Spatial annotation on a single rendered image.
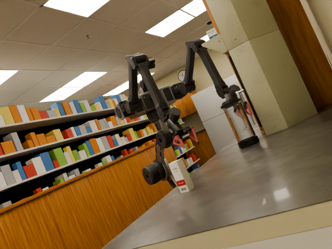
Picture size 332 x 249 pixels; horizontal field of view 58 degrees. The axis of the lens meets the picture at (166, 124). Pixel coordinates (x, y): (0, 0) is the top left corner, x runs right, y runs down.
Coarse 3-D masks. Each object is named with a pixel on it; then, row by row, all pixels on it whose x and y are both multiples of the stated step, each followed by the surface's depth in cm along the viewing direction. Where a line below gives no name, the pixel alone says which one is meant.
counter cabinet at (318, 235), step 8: (304, 232) 49; (312, 232) 48; (320, 232) 48; (328, 232) 47; (264, 240) 52; (272, 240) 51; (280, 240) 51; (288, 240) 50; (296, 240) 49; (304, 240) 49; (312, 240) 48; (320, 240) 48; (328, 240) 47; (224, 248) 55; (232, 248) 55; (240, 248) 54; (248, 248) 53; (256, 248) 53; (264, 248) 52; (272, 248) 51; (280, 248) 51; (288, 248) 50; (296, 248) 50; (304, 248) 49; (312, 248) 48; (320, 248) 48; (328, 248) 47
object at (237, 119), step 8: (232, 104) 142; (240, 104) 143; (224, 112) 147; (232, 112) 142; (240, 112) 142; (232, 120) 143; (240, 120) 141; (232, 128) 145; (240, 128) 142; (248, 128) 141; (240, 136) 142; (248, 136) 141
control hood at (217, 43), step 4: (216, 36) 154; (220, 36) 153; (208, 40) 156; (212, 40) 155; (216, 40) 154; (220, 40) 153; (204, 44) 157; (208, 44) 156; (212, 44) 155; (216, 44) 154; (220, 44) 153; (224, 44) 152; (212, 48) 155; (216, 48) 154; (220, 48) 154; (224, 48) 153; (224, 52) 153; (228, 52) 156
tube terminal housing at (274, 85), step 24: (216, 0) 151; (240, 0) 150; (264, 0) 154; (216, 24) 153; (240, 24) 148; (264, 24) 151; (240, 48) 149; (264, 48) 149; (288, 48) 155; (240, 72) 151; (264, 72) 147; (288, 72) 150; (264, 96) 148; (288, 96) 148; (264, 120) 149; (288, 120) 146
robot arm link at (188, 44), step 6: (186, 42) 214; (192, 42) 209; (198, 42) 206; (192, 54) 217; (186, 60) 223; (192, 60) 220; (186, 66) 225; (192, 66) 223; (186, 72) 227; (192, 72) 227; (186, 78) 229; (192, 78) 230; (186, 84) 231; (180, 90) 237; (186, 90) 232
